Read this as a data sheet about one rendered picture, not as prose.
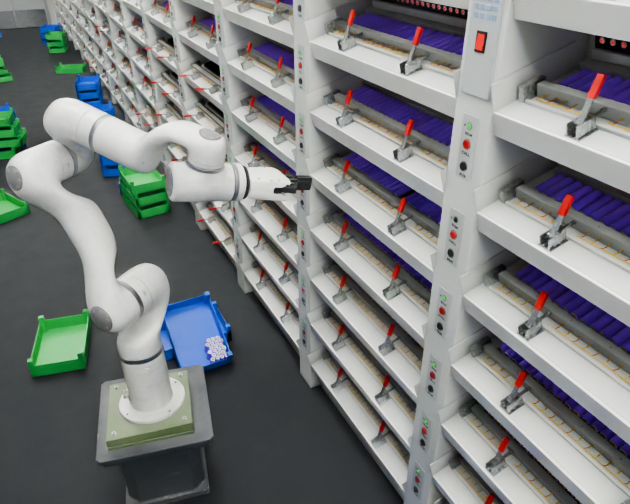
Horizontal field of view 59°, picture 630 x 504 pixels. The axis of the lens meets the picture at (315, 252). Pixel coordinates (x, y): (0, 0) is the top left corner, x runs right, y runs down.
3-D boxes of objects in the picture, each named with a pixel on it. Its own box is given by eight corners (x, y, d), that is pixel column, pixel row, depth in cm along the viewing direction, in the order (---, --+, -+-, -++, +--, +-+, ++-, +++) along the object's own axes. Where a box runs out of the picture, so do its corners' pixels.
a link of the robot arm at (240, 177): (219, 191, 128) (232, 191, 130) (232, 207, 122) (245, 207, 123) (223, 156, 125) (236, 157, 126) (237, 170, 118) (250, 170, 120)
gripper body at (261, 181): (227, 189, 130) (271, 189, 135) (243, 206, 122) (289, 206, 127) (231, 158, 126) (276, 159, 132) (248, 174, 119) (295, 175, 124)
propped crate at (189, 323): (231, 362, 226) (233, 354, 220) (182, 378, 218) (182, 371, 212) (207, 299, 239) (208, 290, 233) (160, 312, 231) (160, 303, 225)
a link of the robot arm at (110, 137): (120, 81, 123) (237, 134, 117) (116, 146, 132) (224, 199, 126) (90, 89, 116) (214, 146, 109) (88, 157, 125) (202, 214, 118)
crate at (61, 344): (86, 368, 223) (82, 353, 219) (31, 377, 219) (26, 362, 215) (91, 322, 248) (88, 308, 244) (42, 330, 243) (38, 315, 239)
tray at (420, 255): (436, 287, 125) (430, 255, 119) (313, 186, 171) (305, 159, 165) (506, 244, 129) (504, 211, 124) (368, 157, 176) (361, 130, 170)
